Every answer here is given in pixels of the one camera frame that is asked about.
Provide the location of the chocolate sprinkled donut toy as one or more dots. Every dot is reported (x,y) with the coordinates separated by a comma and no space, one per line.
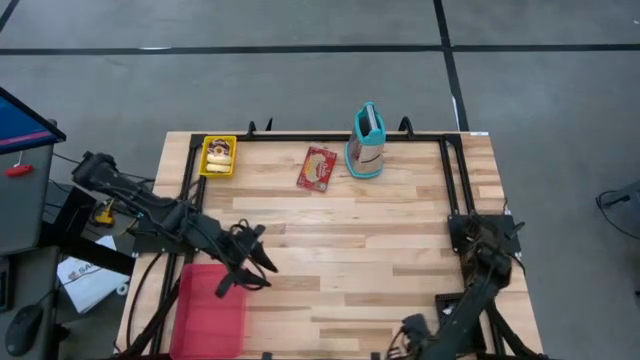
(219,147)

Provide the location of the small yellow tool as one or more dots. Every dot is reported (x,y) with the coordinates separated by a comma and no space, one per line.
(103,218)

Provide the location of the gray metal cabinet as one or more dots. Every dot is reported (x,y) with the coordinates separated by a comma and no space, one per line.
(25,210)

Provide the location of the white printed paper bag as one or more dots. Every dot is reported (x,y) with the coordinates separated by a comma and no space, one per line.
(87,280)

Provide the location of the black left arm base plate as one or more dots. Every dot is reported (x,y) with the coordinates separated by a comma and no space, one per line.
(150,246)

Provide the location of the black aluminium rig frame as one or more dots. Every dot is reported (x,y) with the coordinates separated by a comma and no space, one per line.
(350,137)

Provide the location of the red plastic bin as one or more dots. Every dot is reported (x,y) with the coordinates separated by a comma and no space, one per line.
(205,320)

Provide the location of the blue screen monitor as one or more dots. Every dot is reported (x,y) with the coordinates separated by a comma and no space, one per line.
(20,127)

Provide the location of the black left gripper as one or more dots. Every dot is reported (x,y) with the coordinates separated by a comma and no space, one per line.
(235,250)

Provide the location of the black computer mouse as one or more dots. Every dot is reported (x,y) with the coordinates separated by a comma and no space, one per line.
(22,330)

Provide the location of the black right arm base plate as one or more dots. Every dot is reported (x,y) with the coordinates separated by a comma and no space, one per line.
(456,240)

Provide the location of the black plastic tray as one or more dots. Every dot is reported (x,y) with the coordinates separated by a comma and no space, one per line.
(445,300)

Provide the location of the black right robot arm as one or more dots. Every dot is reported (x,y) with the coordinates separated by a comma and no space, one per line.
(475,295)

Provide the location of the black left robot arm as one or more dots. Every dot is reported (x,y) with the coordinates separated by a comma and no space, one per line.
(150,205)

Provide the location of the teal metal box grater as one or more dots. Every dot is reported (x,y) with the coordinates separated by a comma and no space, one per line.
(366,150)

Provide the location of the yellow plastic basket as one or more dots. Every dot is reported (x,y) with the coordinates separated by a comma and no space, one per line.
(202,160)

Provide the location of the red snack packet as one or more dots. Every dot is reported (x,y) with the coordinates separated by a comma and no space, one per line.
(316,169)

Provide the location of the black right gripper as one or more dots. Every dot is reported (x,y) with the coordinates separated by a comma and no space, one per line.
(415,330)

